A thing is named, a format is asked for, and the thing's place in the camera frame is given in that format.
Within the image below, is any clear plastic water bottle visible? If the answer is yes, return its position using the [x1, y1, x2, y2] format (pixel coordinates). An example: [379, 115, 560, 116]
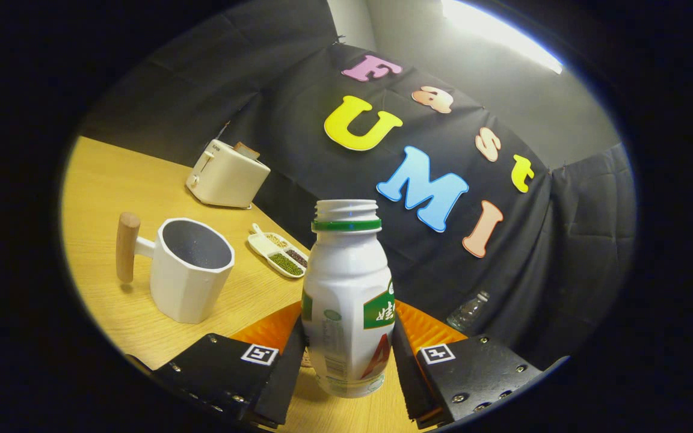
[446, 291, 491, 333]

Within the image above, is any white juice bottle green label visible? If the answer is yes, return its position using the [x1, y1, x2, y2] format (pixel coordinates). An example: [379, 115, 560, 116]
[301, 199, 396, 399]

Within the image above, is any wooden table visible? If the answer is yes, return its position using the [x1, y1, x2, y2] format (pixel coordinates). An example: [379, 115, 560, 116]
[61, 136, 419, 433]

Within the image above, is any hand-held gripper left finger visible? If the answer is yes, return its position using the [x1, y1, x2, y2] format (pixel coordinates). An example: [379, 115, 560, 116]
[127, 301, 308, 429]

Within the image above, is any cream toaster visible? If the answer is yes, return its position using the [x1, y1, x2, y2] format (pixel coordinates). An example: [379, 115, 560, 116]
[186, 139, 271, 209]

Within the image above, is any white cup wooden handle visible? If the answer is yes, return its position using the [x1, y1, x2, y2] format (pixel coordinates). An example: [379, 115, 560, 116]
[115, 212, 235, 324]

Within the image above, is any white divided snack dish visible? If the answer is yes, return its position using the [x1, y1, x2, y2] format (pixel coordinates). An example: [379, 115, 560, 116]
[247, 223, 309, 279]

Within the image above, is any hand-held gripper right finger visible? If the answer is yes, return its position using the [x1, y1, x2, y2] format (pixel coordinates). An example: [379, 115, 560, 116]
[392, 299, 567, 429]

